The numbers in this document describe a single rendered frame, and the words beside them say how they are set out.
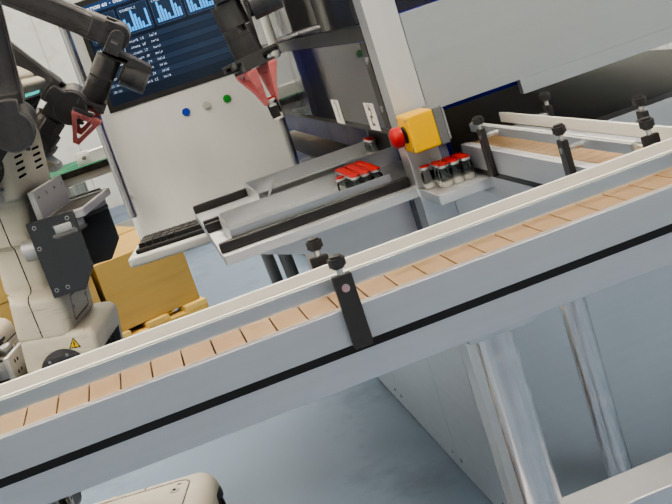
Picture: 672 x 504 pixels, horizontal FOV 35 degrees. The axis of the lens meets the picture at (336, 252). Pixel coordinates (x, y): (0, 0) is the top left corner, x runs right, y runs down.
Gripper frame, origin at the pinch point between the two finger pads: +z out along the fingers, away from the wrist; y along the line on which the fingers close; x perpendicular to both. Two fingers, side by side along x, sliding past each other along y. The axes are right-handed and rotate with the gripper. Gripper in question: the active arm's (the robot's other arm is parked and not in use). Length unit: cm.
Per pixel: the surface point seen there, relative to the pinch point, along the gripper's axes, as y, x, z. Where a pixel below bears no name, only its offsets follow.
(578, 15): 60, -18, 11
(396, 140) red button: 13.9, -13.4, 16.6
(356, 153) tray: 38, 57, 24
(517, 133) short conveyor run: 24.5, -35.3, 22.6
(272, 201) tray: 2.4, 30.7, 21.4
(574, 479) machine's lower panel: 24, -4, 100
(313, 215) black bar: -1.1, 3.0, 24.1
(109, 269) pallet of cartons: 12, 295, 48
